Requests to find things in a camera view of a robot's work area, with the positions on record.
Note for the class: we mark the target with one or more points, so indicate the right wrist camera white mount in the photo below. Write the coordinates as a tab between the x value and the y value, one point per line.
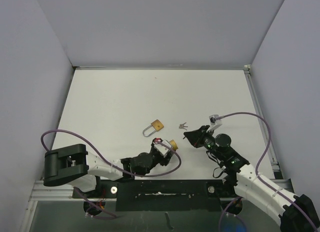
215	123

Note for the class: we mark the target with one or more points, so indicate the small brass padlock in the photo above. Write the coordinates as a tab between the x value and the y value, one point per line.
173	145

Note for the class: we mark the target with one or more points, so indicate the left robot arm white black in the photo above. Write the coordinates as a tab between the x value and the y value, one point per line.
75	166

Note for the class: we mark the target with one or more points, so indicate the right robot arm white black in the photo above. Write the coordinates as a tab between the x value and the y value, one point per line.
291	212

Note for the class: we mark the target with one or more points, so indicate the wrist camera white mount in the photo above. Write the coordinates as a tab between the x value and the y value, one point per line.
162	146
215	123

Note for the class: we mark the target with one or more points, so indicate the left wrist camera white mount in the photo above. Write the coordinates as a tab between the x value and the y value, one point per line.
162	146

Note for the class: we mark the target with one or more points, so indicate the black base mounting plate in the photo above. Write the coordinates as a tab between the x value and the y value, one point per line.
164	195

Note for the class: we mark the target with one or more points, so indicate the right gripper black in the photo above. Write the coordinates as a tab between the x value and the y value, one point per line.
196	137

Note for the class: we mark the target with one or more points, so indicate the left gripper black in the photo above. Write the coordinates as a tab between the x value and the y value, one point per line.
164	159

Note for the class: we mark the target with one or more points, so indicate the silver key bunch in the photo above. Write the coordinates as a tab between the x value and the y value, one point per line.
183	126

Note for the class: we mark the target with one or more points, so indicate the long shackle brass padlock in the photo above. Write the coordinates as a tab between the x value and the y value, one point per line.
154	127

